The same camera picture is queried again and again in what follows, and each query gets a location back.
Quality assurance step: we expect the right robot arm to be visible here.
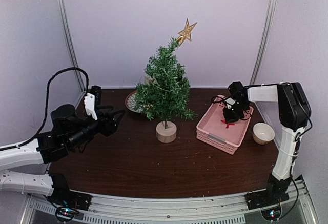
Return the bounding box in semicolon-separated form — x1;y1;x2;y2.
196;81;311;205

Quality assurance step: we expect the burlap bow ornament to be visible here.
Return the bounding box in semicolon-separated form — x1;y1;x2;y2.
144;76;158;85

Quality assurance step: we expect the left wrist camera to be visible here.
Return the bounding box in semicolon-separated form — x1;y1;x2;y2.
83;85;102;120

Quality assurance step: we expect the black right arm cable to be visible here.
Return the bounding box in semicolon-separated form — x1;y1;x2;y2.
210;95;253;121

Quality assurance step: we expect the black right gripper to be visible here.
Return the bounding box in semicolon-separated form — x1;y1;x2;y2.
223;101;249;123

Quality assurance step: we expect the white ceramic bowl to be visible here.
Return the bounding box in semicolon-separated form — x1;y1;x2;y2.
252;123;275;145

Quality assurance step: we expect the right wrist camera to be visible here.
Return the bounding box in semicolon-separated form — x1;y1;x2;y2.
223;98;236;110

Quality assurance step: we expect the pink perforated plastic basket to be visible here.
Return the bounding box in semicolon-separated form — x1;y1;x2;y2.
196;102;254;155

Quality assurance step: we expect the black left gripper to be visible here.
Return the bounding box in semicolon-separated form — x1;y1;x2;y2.
67;104;125;150

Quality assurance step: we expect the small green christmas tree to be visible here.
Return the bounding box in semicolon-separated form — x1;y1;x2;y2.
135;37;196;144

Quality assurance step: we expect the gold star ornament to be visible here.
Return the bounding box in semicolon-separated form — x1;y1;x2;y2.
176;18;197;47

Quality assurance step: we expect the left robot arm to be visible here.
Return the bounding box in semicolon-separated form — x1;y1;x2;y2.
1;104;125;206

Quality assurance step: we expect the red ribbon ornament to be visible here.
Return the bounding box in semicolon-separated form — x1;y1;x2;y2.
221;119;235;129

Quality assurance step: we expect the aluminium front rail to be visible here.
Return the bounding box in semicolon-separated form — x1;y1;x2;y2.
20;180;317;224

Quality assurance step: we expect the black braided left cable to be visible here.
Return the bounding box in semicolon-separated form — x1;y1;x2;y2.
0;67;90;153

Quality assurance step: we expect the floral patterned ceramic plate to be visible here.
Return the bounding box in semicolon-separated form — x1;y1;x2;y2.
125;91;142;113

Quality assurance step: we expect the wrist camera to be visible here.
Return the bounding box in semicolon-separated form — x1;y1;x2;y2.
223;98;236;110
83;85;102;120

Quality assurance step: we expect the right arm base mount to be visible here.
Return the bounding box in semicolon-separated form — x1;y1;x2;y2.
245;174;292;221

